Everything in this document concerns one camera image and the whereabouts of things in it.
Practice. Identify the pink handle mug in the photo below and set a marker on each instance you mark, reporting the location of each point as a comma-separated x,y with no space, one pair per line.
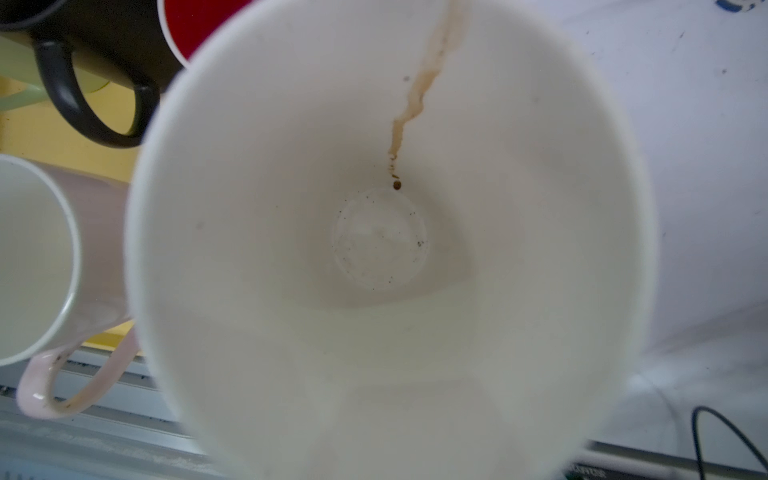
62,279

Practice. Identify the black mug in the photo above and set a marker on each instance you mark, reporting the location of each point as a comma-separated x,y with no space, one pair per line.
119,41

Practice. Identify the red inside white mug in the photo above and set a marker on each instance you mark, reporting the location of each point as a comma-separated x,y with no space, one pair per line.
187,24

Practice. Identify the blue white poker chip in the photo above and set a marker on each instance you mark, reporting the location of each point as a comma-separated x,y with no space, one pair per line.
736,6

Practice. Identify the yellow tray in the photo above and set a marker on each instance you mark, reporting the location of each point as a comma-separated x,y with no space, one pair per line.
39,133

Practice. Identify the blue handle mug front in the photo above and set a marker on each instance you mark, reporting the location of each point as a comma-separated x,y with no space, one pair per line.
390,240

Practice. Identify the green mug white inside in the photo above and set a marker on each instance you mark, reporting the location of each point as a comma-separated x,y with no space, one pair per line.
18,63

